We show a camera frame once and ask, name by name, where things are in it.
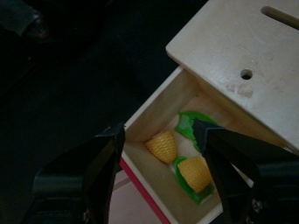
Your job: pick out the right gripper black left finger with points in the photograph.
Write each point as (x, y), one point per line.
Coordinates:
(78, 180)

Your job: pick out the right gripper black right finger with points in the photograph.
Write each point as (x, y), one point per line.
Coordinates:
(241, 169)

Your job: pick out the wooden drawer with red front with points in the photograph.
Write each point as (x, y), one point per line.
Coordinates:
(159, 108)

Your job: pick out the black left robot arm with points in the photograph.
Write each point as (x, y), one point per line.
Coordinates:
(22, 17)

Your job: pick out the toy corn piece with husk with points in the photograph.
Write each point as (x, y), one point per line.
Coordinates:
(194, 174)

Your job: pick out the pink cutting mat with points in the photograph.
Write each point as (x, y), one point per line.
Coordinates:
(125, 204)

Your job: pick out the green toy corn husk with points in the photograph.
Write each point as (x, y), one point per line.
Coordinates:
(186, 124)

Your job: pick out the yellow toy corn piece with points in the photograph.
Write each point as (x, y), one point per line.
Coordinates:
(163, 147)

